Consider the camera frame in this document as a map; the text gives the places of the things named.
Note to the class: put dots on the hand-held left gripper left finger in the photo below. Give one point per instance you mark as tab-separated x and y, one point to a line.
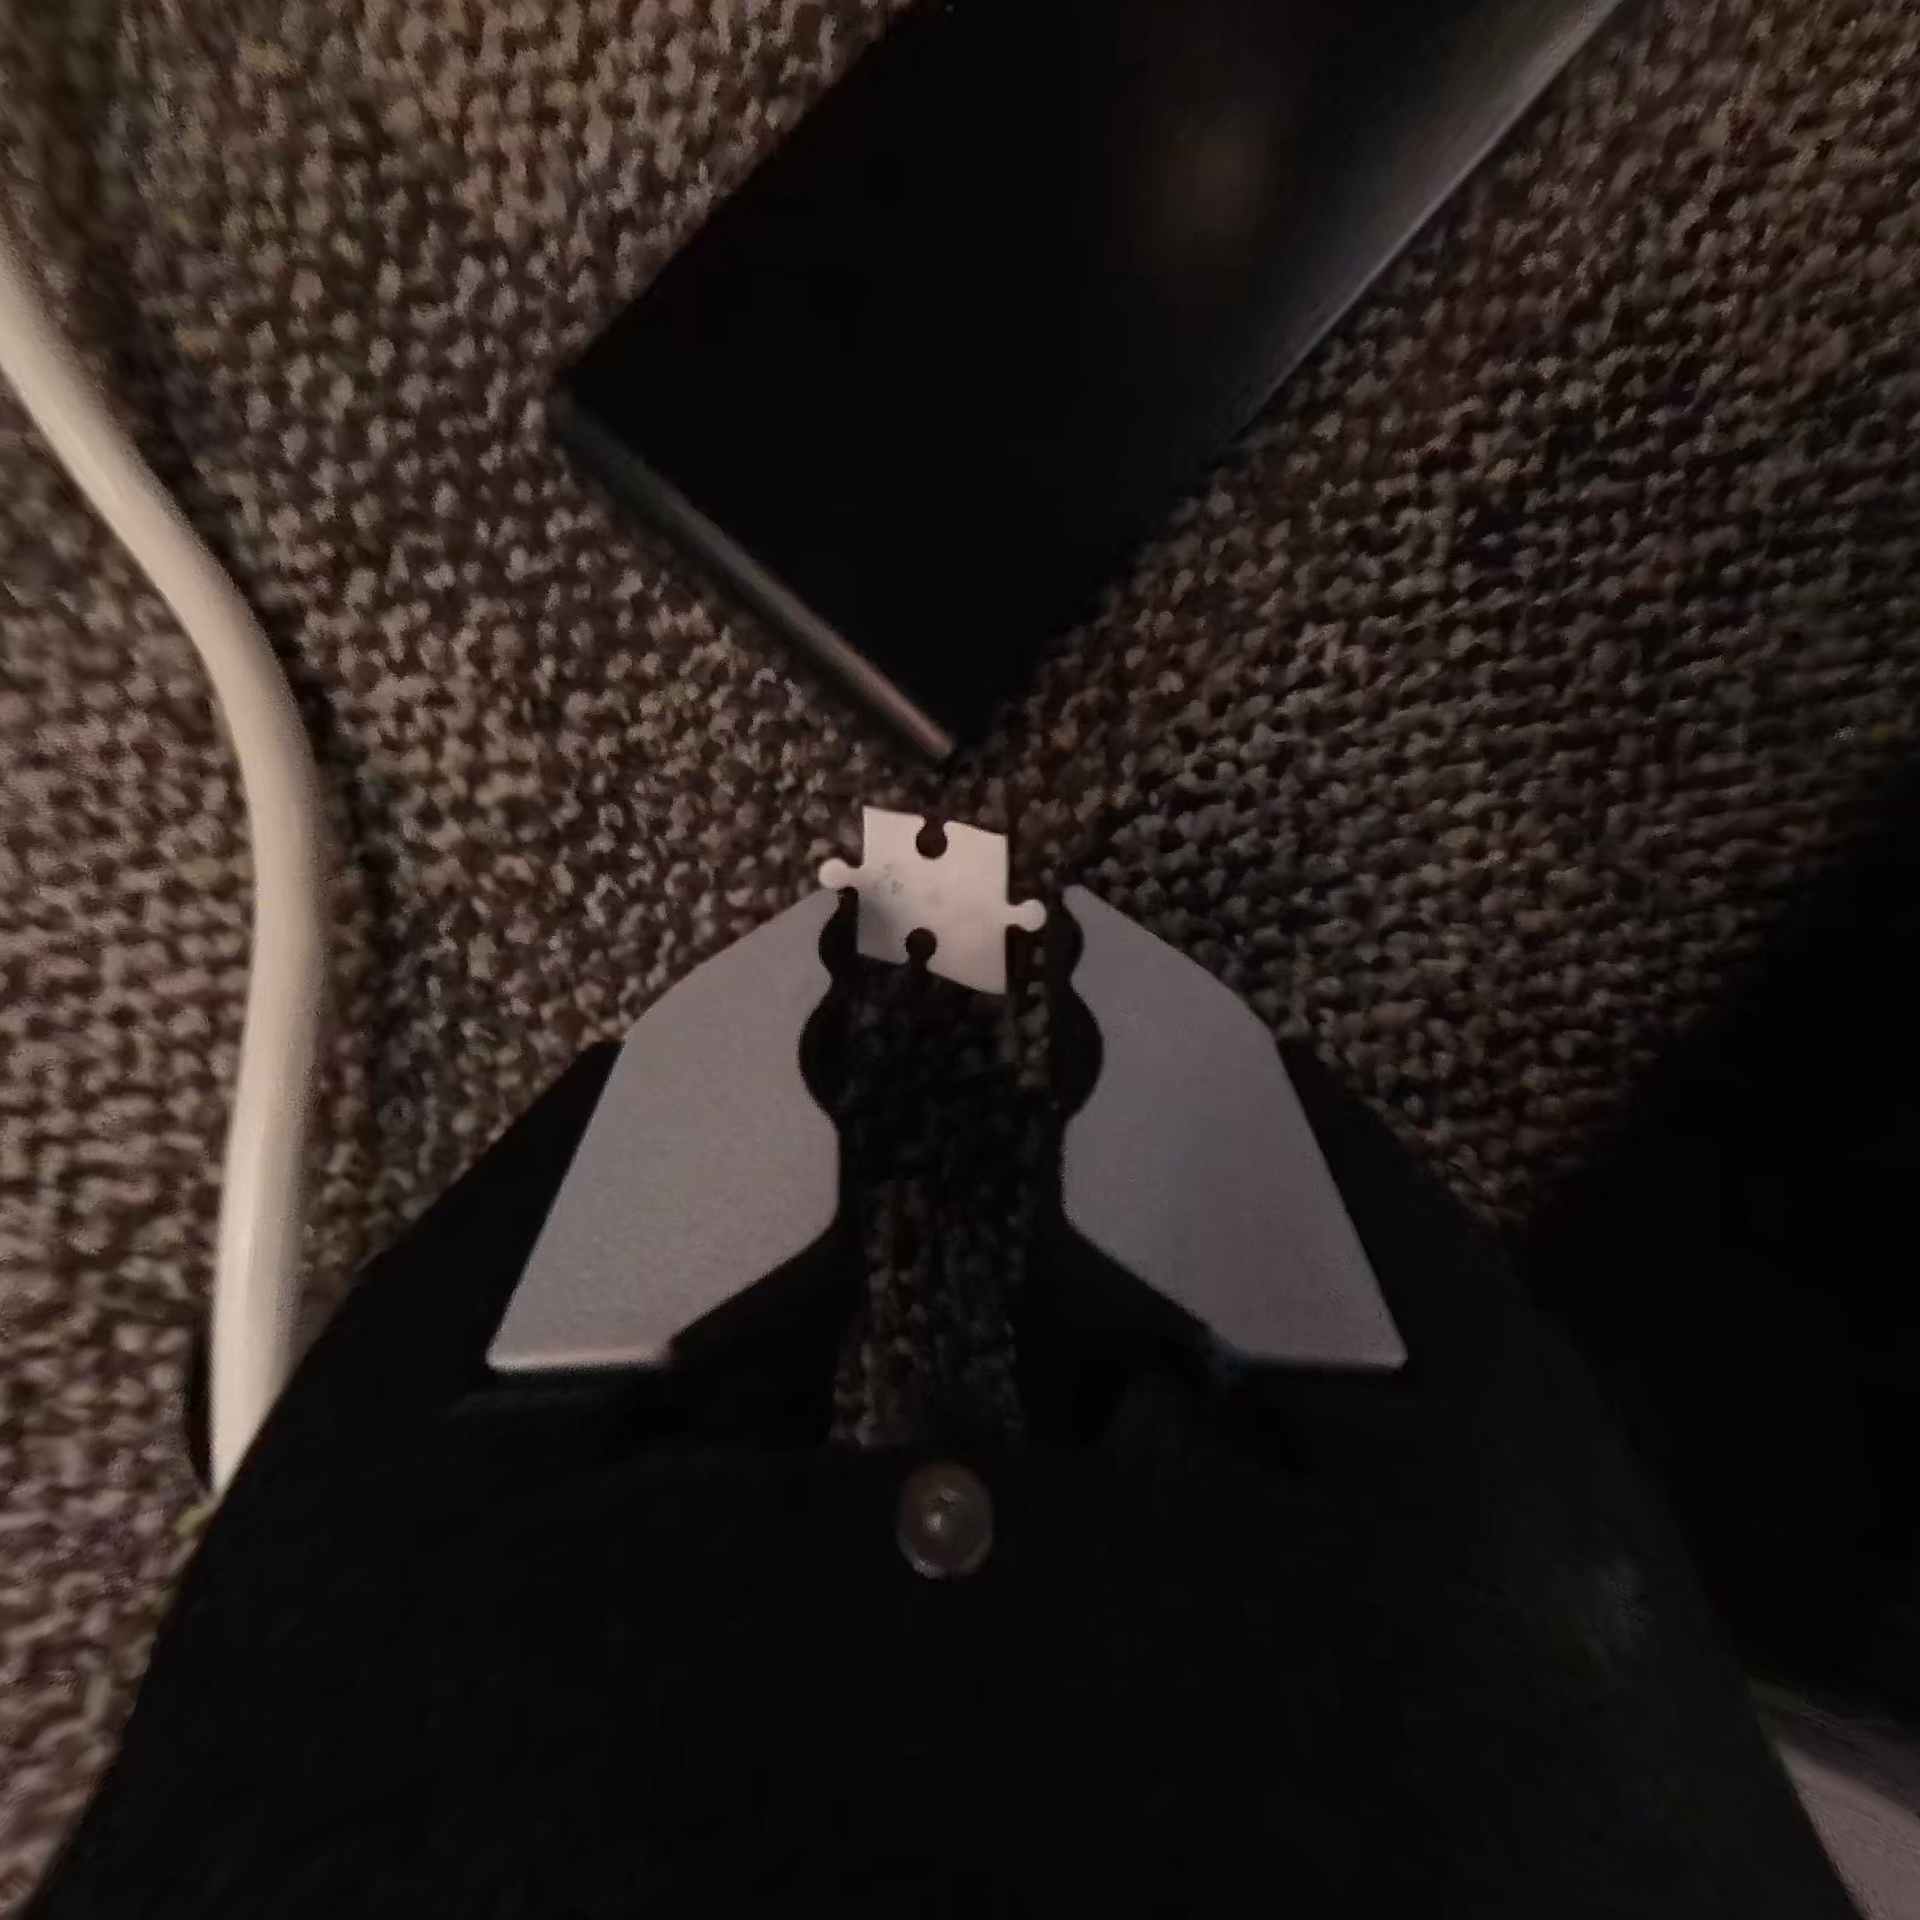
677	1200

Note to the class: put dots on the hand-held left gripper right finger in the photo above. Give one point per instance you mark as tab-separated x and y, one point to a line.
1215	1200

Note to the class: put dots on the white puzzle piece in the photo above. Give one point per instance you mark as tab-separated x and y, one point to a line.
947	901

